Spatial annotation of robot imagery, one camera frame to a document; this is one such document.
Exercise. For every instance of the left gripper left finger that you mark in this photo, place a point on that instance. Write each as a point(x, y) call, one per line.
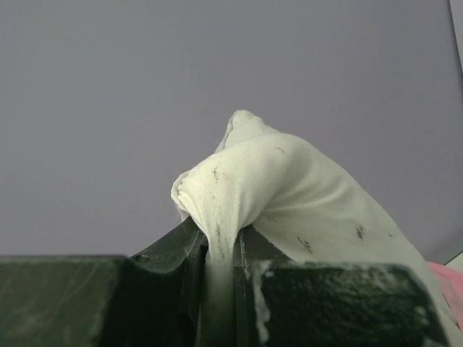
point(149, 299)

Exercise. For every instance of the pink pillow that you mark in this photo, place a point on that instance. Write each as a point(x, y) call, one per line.
point(301, 201)

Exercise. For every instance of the pink satin rose pillowcase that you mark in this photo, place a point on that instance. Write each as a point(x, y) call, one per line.
point(450, 281)

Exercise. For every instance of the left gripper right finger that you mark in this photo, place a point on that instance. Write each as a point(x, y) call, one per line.
point(280, 302)

